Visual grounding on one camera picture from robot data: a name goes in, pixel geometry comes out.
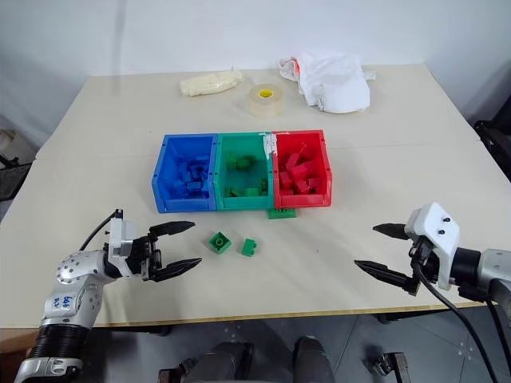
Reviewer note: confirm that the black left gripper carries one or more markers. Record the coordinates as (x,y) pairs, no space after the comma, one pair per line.
(145,257)

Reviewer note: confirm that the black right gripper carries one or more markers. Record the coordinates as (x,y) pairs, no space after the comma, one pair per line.
(425,259)

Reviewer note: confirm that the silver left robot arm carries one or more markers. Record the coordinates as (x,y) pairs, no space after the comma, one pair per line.
(76,275)

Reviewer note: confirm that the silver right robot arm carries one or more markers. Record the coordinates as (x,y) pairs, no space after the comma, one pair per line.
(491,269)

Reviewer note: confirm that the square green building block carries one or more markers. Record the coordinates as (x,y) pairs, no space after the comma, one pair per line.
(219,242)

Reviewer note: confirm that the small green building block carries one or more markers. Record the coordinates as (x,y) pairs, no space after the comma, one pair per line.
(248,247)

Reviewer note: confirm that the blue plastic bin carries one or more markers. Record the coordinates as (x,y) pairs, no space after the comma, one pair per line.
(165,175)

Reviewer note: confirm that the green plastic bin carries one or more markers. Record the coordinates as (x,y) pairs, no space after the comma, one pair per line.
(243,179)

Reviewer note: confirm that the red plastic bin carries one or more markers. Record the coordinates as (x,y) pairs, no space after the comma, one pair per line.
(324,175)

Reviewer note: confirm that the red building block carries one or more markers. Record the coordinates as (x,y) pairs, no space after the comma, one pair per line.
(314,184)
(302,186)
(292,162)
(286,180)
(306,152)
(299,172)

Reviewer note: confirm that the flat green building plate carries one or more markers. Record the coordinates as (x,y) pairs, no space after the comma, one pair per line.
(282,214)

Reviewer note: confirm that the black table foot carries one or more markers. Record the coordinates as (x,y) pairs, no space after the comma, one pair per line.
(175,373)
(389,365)

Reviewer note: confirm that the dark rounded shape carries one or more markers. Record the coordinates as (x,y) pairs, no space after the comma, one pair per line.
(315,361)
(227,365)

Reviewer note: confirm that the white tape scrap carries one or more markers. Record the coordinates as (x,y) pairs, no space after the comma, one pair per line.
(270,145)

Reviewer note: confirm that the beige tape roll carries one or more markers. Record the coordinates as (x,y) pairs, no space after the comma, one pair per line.
(266,101)

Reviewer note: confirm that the crumpled white plastic bag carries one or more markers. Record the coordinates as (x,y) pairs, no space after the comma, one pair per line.
(339,85)

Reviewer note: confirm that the black bag on floor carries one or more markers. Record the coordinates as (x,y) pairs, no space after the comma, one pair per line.
(12,175)

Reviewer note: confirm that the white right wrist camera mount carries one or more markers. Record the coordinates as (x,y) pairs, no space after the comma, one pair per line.
(435,229)

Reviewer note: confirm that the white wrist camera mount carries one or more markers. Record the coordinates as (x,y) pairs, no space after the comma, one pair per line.
(435,229)
(120,233)

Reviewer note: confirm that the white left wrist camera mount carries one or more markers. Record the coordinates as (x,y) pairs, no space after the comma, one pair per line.
(120,233)

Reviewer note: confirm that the black frame beside table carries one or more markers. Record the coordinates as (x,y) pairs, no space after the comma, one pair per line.
(495,139)

